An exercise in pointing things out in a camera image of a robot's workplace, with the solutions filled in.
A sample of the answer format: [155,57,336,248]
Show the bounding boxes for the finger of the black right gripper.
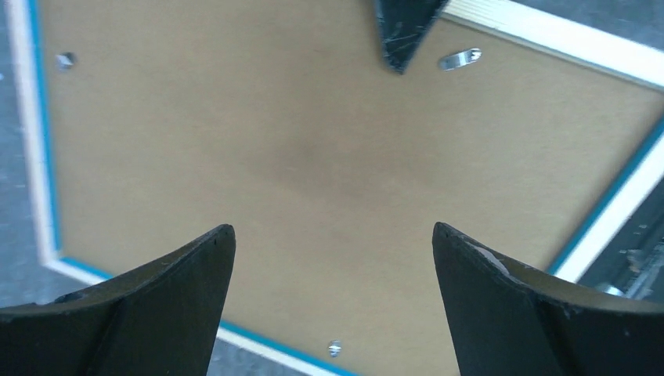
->
[374,0,449,74]

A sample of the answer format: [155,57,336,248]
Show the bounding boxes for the brown frame backing board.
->
[38,0,664,376]

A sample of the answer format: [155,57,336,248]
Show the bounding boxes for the blue wooden picture frame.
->
[5,0,664,376]

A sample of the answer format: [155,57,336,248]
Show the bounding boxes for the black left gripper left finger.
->
[1,225,236,375]

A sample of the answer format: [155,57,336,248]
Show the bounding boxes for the silver frame retaining clip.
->
[438,48,482,71]
[327,340,342,358]
[56,52,77,71]

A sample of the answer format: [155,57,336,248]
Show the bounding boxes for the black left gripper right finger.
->
[432,222,663,375]

